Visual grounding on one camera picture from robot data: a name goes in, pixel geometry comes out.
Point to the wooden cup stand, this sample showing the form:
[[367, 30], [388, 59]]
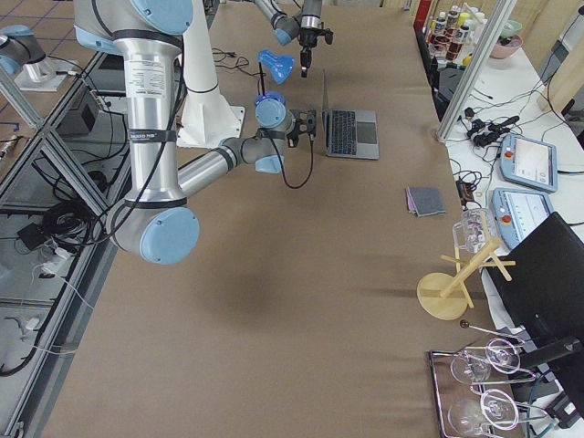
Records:
[[446, 297]]

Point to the aluminium frame post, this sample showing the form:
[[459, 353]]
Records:
[[486, 43]]

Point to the folded grey cloth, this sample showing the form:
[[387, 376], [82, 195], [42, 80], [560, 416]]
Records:
[[424, 201]]

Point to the blue teach pendant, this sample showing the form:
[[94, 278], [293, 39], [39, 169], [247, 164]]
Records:
[[518, 213], [529, 162]]

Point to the blue desk lamp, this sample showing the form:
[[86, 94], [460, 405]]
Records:
[[279, 67]]

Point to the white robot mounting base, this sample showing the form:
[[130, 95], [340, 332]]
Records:
[[207, 117]]

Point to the metal glass rack tray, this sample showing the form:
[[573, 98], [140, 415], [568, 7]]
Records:
[[447, 391]]

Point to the upper blue teach pendant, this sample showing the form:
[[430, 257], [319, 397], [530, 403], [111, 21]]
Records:
[[529, 162]]

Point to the pink bowl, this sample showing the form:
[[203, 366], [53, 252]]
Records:
[[506, 47]]

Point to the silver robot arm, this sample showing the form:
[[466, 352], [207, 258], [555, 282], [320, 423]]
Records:
[[306, 26], [153, 220]]

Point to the black monitor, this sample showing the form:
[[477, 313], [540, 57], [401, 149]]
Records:
[[545, 296]]

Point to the grey laptop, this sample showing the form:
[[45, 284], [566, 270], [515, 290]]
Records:
[[349, 134]]

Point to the clear wine glass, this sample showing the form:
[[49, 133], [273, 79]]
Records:
[[493, 412], [474, 364]]

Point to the lower clear wine glass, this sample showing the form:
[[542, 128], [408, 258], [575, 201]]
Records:
[[493, 412]]

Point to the upper clear wine glass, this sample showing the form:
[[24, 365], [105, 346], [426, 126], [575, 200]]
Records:
[[474, 364]]

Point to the lower blue teach pendant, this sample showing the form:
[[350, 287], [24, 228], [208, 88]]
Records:
[[518, 213]]

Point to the clear glass mug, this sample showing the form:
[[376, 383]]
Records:
[[475, 228]]

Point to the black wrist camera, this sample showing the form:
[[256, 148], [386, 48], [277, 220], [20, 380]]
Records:
[[307, 119], [327, 34]]

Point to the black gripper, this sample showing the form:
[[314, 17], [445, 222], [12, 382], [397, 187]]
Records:
[[307, 40], [292, 137]]

